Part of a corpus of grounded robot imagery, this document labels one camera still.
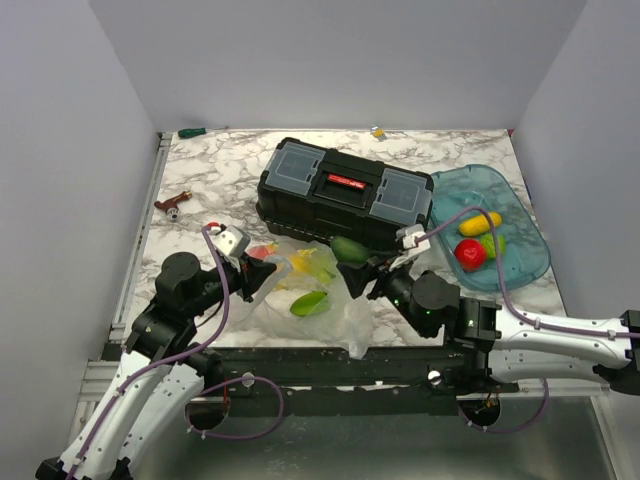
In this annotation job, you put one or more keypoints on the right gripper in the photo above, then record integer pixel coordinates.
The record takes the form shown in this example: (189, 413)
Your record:
(358, 277)

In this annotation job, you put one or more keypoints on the dark green fake avocado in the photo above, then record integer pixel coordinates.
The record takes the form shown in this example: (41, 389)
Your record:
(346, 250)

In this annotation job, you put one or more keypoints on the clear plastic bag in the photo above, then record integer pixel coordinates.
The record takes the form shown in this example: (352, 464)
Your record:
(348, 323)

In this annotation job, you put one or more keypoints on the red fake fruit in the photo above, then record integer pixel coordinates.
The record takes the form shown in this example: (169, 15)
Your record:
(470, 254)
(261, 252)

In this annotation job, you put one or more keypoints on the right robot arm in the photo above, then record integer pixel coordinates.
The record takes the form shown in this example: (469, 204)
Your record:
(505, 344)

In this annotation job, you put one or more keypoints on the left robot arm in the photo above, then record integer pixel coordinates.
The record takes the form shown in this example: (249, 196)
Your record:
(145, 340)

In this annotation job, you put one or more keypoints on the yellow fake fruit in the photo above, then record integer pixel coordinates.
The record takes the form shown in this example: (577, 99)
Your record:
(301, 264)

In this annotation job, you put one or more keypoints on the green fake fruit slice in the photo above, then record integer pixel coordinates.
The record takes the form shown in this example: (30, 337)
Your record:
(309, 304)

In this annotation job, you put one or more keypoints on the yellow fake corn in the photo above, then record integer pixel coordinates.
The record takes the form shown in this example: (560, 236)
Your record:
(479, 225)

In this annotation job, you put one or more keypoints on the black plastic toolbox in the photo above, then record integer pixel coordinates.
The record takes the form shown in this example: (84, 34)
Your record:
(311, 193)

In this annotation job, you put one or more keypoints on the small yellow blue brush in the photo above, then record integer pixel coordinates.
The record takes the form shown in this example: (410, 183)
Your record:
(378, 133)

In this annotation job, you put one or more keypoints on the blue transparent tray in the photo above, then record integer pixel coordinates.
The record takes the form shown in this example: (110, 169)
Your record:
(526, 256)

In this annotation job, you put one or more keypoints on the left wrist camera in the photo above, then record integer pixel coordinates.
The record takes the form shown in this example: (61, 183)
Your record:
(228, 242)

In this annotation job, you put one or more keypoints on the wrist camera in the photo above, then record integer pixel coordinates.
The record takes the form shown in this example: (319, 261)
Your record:
(412, 243)
(228, 242)

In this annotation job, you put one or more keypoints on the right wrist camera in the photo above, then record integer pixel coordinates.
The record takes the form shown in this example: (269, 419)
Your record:
(412, 243)

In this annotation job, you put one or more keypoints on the brown handled tool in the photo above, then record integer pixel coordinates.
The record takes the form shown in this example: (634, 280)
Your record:
(170, 206)

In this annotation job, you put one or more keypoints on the black metal base rail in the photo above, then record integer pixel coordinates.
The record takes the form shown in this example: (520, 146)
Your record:
(261, 382)

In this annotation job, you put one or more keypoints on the green handled screwdriver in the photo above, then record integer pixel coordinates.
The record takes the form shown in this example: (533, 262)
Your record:
(189, 133)

